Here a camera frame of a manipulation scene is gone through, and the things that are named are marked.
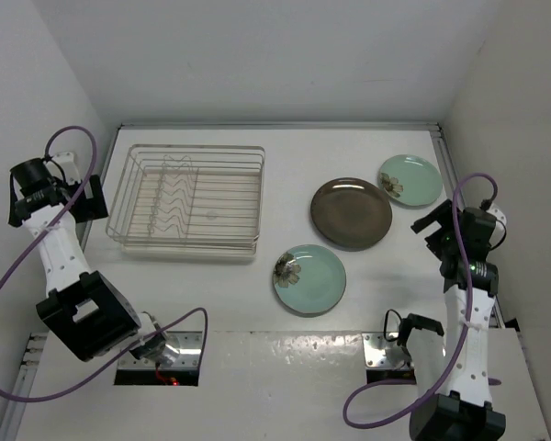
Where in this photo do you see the small green floral plate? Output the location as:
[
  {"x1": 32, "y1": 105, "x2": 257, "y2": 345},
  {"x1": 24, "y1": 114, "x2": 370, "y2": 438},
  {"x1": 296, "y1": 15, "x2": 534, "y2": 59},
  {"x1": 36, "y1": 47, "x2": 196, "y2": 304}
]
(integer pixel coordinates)
[{"x1": 378, "y1": 154, "x2": 443, "y2": 207}]

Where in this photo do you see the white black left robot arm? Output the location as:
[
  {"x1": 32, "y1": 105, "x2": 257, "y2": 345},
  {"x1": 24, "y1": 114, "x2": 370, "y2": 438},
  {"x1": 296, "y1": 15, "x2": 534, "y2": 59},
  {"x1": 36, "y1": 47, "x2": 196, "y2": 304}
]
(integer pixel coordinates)
[{"x1": 8, "y1": 152, "x2": 179, "y2": 368}]

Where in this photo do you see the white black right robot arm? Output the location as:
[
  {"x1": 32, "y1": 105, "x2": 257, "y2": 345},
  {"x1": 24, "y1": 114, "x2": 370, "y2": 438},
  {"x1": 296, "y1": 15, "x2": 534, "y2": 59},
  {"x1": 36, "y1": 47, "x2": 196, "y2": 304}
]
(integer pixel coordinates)
[{"x1": 398, "y1": 200, "x2": 506, "y2": 440}]

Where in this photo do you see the brown round plate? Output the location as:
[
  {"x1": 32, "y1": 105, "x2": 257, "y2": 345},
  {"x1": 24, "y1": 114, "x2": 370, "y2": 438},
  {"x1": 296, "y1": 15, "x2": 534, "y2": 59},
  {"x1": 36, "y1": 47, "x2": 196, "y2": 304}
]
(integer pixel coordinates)
[{"x1": 309, "y1": 177, "x2": 393, "y2": 250}]

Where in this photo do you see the large green floral plate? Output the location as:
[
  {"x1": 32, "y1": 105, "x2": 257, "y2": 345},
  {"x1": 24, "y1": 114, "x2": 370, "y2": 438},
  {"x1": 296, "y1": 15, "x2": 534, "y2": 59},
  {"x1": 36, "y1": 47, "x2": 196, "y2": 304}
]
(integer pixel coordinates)
[{"x1": 272, "y1": 244, "x2": 347, "y2": 316}]

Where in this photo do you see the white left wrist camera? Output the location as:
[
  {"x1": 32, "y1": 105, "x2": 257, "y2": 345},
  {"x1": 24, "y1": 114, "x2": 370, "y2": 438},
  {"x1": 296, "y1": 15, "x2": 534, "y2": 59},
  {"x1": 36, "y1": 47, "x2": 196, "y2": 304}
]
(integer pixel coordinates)
[{"x1": 46, "y1": 152, "x2": 82, "y2": 185}]

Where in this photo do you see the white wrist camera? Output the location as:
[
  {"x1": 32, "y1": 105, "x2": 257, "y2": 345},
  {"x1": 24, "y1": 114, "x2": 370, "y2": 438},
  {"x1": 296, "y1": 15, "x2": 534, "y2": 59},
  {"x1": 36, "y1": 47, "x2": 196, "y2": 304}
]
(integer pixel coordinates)
[
  {"x1": 46, "y1": 152, "x2": 82, "y2": 185},
  {"x1": 487, "y1": 203, "x2": 507, "y2": 251}
]

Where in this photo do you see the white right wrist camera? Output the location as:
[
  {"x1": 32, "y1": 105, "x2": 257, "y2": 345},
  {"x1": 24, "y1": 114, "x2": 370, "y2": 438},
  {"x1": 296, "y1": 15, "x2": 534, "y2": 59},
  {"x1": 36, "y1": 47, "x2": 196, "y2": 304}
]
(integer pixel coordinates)
[{"x1": 487, "y1": 203, "x2": 507, "y2": 251}]

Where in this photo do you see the wire dish rack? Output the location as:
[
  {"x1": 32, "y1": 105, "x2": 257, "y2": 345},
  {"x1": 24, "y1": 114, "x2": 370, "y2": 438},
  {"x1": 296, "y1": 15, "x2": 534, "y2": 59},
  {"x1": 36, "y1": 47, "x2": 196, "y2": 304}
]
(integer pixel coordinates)
[{"x1": 106, "y1": 144, "x2": 265, "y2": 262}]

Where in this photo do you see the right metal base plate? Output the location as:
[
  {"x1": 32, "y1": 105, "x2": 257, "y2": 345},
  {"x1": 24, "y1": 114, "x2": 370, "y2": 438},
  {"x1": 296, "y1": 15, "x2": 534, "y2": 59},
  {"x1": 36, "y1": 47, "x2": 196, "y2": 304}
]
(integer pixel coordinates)
[{"x1": 362, "y1": 332, "x2": 412, "y2": 370}]

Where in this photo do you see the metal base plate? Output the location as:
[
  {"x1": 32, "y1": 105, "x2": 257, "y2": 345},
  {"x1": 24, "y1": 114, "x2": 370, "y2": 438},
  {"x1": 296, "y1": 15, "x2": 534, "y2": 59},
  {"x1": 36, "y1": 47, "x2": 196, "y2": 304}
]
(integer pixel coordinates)
[
  {"x1": 362, "y1": 332, "x2": 412, "y2": 370},
  {"x1": 118, "y1": 332, "x2": 204, "y2": 370}
]

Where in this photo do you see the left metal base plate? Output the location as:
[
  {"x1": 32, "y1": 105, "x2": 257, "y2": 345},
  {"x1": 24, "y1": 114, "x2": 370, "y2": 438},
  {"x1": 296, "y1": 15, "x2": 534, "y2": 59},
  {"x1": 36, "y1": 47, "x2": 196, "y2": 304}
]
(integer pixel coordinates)
[{"x1": 118, "y1": 332, "x2": 204, "y2": 370}]

